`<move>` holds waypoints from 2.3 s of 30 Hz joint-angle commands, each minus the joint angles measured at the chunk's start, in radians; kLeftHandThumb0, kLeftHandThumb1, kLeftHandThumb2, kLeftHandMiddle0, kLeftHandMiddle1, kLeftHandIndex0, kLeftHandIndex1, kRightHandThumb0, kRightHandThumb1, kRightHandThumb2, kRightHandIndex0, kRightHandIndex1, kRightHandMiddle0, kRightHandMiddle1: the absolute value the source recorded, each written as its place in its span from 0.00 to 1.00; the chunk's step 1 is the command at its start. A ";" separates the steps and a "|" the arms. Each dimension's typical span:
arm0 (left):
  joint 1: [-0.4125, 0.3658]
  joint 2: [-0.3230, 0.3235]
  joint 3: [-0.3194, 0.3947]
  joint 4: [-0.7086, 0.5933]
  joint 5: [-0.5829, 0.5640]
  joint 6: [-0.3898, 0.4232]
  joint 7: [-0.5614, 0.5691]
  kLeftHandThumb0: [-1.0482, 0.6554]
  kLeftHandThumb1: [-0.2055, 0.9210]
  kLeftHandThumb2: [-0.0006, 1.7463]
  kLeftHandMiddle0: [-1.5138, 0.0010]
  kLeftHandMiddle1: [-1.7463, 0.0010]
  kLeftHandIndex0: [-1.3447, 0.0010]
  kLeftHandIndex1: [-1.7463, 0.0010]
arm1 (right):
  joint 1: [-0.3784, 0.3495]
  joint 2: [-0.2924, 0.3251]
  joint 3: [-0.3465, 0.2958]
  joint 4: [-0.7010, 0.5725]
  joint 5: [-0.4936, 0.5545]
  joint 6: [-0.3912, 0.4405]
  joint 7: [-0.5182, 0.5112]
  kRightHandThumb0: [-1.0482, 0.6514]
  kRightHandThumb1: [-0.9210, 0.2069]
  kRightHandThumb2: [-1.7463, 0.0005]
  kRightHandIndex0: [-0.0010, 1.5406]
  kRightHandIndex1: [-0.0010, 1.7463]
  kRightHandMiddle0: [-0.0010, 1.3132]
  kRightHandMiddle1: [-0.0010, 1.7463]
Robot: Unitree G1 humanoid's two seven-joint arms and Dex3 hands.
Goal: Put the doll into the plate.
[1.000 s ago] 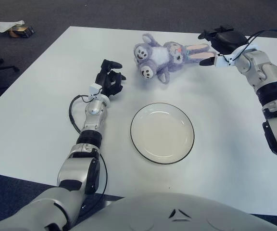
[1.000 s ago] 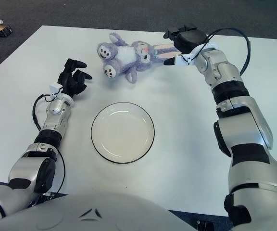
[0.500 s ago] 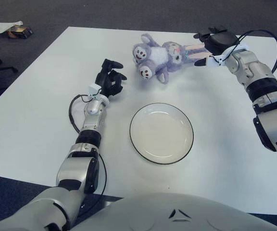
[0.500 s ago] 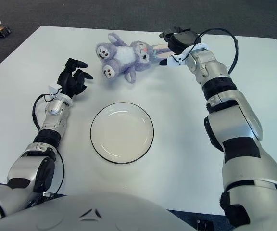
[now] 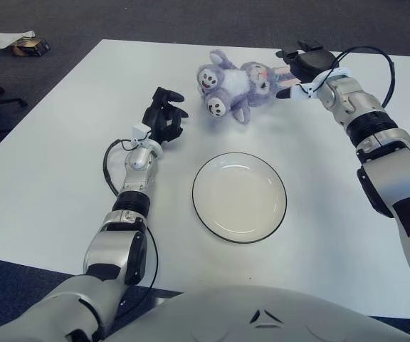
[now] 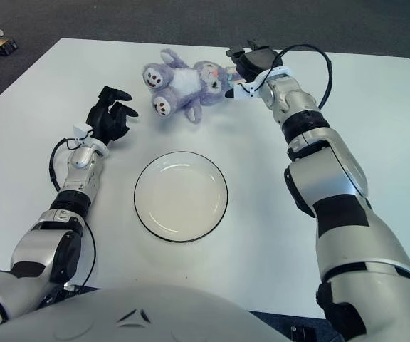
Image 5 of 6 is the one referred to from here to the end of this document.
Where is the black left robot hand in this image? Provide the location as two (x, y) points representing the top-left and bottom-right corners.
(141, 86), (189, 143)

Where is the purple plush bunny doll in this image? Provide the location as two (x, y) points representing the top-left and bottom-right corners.
(196, 49), (300, 125)

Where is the black cardboard box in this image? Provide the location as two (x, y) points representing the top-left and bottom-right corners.
(11, 37), (51, 57)

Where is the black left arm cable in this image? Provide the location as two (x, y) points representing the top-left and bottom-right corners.
(103, 138), (159, 289)

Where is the white crumpled cloth on floor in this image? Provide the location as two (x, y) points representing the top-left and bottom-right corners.
(0, 31), (37, 49)

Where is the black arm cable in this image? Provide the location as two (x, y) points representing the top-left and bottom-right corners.
(327, 45), (395, 108)
(103, 138), (159, 289)

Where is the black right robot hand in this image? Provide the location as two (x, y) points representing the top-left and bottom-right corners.
(275, 40), (337, 100)

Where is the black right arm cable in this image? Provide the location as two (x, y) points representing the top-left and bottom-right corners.
(327, 45), (395, 108)

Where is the white plate with black rim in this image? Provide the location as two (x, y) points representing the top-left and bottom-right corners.
(191, 152), (287, 244)

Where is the grey robot torso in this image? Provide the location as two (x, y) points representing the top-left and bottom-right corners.
(101, 284), (410, 342)

